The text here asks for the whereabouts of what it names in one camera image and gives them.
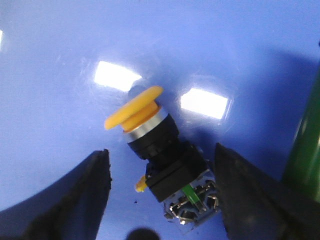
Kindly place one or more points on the yellow mushroom push button switch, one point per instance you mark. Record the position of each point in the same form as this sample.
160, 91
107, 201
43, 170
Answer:
177, 174

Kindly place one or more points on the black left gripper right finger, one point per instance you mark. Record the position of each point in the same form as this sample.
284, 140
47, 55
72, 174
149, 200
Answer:
257, 207

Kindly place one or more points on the blue plastic tray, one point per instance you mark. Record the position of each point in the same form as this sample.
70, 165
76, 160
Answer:
237, 72

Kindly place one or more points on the green conveyor belt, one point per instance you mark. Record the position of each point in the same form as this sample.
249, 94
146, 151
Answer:
302, 171

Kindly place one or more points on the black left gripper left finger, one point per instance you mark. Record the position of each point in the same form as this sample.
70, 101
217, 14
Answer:
69, 209

